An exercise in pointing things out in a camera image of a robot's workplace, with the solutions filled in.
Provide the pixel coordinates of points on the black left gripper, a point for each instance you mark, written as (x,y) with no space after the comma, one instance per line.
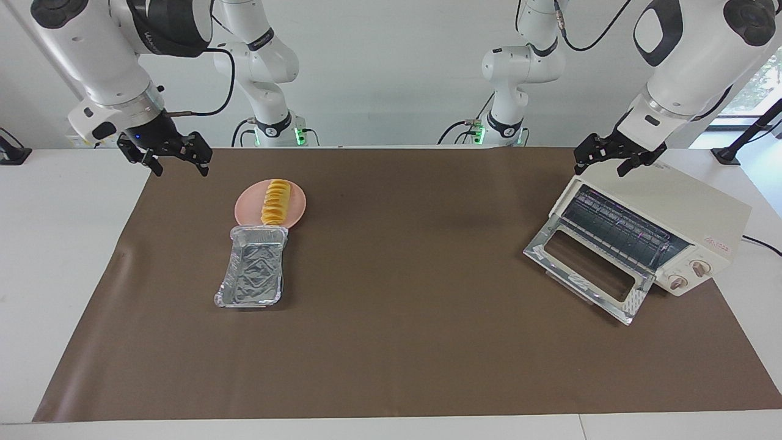
(623,144)

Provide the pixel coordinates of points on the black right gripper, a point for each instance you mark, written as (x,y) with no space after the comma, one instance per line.
(159,135)

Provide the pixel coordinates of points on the golden ridged bread loaf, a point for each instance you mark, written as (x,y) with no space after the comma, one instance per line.
(276,201)

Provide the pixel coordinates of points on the aluminium foil tray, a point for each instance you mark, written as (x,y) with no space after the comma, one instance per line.
(253,275)

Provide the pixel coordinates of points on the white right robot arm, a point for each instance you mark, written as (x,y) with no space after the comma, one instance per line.
(98,55)

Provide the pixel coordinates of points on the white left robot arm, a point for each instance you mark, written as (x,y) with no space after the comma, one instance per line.
(690,61)

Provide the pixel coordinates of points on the cream white toaster oven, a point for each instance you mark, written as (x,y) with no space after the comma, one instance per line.
(690,201)

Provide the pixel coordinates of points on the beige oven knob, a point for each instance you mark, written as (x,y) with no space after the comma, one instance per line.
(677,282)
(700,267)

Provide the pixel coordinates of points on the glass oven door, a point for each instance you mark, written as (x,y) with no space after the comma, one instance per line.
(635,299)

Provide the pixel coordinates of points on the pink round plate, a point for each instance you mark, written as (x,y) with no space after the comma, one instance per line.
(247,205)

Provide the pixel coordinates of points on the black clamp stand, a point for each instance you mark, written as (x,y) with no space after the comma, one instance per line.
(727,154)

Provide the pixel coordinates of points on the window with green foliage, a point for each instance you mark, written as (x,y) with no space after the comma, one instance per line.
(757,85)

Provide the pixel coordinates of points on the brown table mat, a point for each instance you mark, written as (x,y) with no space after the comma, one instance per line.
(427,318)

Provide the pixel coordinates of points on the black desk mount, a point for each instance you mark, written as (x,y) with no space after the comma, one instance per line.
(12,156)

